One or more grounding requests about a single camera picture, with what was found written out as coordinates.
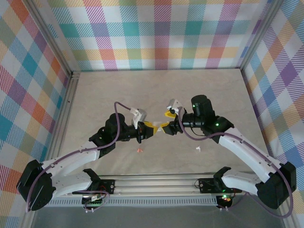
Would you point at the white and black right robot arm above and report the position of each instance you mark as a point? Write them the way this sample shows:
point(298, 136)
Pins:
point(242, 152)

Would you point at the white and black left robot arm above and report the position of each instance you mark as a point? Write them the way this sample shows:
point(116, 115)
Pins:
point(71, 161)

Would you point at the small pink earbud piece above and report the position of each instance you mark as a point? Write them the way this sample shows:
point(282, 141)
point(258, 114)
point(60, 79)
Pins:
point(140, 150)

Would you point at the green circuit board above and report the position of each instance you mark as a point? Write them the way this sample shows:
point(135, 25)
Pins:
point(95, 202)

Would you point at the grey metal shelf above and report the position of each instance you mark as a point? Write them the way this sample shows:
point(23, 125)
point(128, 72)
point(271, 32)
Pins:
point(154, 218)

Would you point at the aluminium frame side rail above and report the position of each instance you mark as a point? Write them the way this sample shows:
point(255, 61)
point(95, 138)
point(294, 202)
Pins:
point(287, 218)
point(64, 114)

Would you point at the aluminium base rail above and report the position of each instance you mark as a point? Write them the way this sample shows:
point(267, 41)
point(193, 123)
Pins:
point(154, 184)

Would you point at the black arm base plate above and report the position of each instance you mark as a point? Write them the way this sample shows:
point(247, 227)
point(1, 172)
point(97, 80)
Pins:
point(206, 185)
point(108, 186)

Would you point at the aluminium frame post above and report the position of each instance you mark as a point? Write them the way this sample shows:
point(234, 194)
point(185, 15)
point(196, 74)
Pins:
point(261, 33)
point(52, 40)

